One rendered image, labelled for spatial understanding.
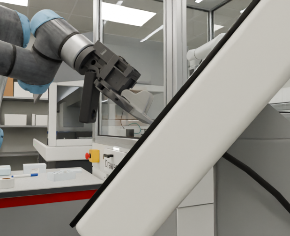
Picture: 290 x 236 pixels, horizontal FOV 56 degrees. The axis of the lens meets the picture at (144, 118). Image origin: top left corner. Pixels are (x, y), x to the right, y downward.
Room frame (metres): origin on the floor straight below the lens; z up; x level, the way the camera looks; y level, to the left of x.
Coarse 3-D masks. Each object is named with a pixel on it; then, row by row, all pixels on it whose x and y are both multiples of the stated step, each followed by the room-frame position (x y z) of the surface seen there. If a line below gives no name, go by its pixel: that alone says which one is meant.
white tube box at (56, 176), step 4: (48, 172) 1.48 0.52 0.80; (52, 172) 1.49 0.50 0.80; (56, 172) 1.49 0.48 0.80; (60, 172) 1.49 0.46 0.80; (64, 172) 1.49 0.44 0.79; (68, 172) 1.47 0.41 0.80; (72, 172) 1.49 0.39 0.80; (48, 176) 1.46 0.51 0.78; (52, 176) 1.42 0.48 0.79; (56, 176) 1.42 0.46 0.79; (60, 176) 1.44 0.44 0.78; (64, 176) 1.45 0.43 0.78; (68, 176) 1.47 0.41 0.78; (72, 176) 1.49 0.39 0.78; (52, 180) 1.42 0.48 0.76; (56, 180) 1.42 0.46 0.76; (60, 180) 1.44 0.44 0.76
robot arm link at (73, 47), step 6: (72, 36) 0.59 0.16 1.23; (78, 36) 0.59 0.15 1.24; (84, 36) 0.61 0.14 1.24; (66, 42) 0.58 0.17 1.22; (72, 42) 0.58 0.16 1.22; (78, 42) 0.58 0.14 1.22; (84, 42) 0.59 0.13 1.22; (90, 42) 0.60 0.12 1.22; (66, 48) 0.58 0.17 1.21; (72, 48) 0.58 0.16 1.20; (78, 48) 0.58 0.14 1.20; (84, 48) 0.58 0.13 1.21; (60, 54) 0.60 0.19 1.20; (66, 54) 0.59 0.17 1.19; (72, 54) 0.58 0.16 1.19; (78, 54) 0.58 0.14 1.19; (66, 60) 0.60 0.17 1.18; (72, 60) 0.59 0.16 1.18; (72, 66) 0.60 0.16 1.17
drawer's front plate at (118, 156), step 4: (104, 152) 1.42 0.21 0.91; (108, 152) 1.36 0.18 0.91; (112, 152) 1.30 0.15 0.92; (116, 152) 1.25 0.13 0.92; (120, 152) 1.21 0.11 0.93; (116, 156) 1.25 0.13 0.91; (120, 156) 1.20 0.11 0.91; (124, 156) 1.17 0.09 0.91; (104, 160) 1.42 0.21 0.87; (108, 160) 1.36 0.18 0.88; (112, 160) 1.30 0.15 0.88; (116, 160) 1.25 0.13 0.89; (120, 160) 1.20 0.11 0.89; (104, 164) 1.42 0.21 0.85; (108, 164) 1.36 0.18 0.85; (112, 164) 1.30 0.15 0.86; (116, 164) 1.25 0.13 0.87; (104, 168) 1.42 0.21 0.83; (108, 168) 1.36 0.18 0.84
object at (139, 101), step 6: (126, 90) 0.57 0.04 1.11; (144, 90) 0.56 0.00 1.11; (120, 96) 0.56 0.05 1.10; (126, 96) 0.57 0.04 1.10; (132, 96) 0.57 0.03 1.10; (138, 96) 0.57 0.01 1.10; (144, 96) 0.56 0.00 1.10; (132, 102) 0.57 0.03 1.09; (138, 102) 0.57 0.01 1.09; (144, 102) 0.56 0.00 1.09; (138, 108) 0.57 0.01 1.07; (144, 108) 0.56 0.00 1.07; (132, 114) 0.56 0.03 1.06; (138, 114) 0.56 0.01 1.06; (144, 120) 0.57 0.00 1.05; (150, 120) 0.57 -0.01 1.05
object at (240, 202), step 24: (240, 144) 0.34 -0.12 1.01; (264, 144) 0.34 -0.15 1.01; (288, 144) 0.33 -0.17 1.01; (216, 168) 0.35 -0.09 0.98; (264, 168) 0.34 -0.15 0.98; (288, 168) 0.33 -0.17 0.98; (216, 192) 0.35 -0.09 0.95; (240, 192) 0.34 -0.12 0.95; (264, 192) 0.34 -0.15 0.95; (288, 192) 0.33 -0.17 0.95; (216, 216) 0.36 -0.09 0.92; (240, 216) 0.34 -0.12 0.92; (264, 216) 0.34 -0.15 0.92; (288, 216) 0.33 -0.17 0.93
